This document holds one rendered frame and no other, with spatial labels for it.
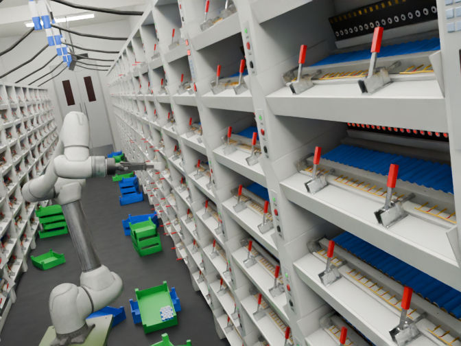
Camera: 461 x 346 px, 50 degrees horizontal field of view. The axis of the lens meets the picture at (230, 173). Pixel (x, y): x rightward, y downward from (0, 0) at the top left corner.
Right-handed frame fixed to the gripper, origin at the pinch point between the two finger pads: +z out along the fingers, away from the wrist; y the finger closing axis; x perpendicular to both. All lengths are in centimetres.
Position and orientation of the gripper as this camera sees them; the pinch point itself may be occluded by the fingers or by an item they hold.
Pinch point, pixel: (154, 165)
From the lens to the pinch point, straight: 221.3
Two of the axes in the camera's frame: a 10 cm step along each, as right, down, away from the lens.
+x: 0.2, -9.9, -1.5
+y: 2.6, 1.5, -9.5
